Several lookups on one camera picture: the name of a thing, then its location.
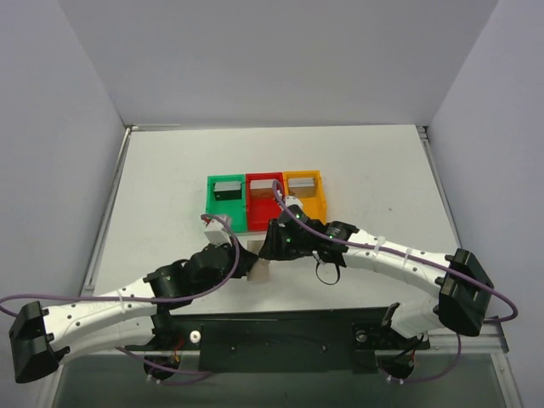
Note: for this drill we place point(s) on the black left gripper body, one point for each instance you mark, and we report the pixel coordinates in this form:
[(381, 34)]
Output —
[(245, 263)]

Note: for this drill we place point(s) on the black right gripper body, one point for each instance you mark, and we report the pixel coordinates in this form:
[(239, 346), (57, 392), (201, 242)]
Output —
[(269, 243)]

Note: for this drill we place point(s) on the beige leather card holder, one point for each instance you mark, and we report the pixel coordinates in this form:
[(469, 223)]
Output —
[(259, 272)]

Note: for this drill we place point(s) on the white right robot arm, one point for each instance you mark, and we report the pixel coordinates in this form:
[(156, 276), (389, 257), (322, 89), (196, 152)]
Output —
[(457, 287)]

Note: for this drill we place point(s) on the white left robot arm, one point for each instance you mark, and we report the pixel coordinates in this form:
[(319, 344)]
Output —
[(43, 338)]

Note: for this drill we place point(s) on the cards in green bin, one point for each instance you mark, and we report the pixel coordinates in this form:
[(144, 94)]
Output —
[(227, 190)]

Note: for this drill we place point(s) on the yellow plastic bin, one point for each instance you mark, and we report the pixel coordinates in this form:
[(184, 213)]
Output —
[(315, 207)]

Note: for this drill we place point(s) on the red plastic bin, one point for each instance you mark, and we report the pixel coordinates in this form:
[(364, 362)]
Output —
[(260, 212)]

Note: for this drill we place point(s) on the green plastic bin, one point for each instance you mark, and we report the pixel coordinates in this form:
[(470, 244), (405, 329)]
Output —
[(236, 209)]

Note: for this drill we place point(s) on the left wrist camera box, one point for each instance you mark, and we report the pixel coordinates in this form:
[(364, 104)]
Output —
[(216, 233)]

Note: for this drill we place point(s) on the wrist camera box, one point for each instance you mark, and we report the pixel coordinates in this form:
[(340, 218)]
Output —
[(216, 233), (293, 204)]

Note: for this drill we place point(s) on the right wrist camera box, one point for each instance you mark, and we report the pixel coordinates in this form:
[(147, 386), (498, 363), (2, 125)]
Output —
[(293, 204)]

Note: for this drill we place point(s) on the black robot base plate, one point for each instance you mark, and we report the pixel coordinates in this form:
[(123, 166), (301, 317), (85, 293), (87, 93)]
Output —
[(301, 341)]

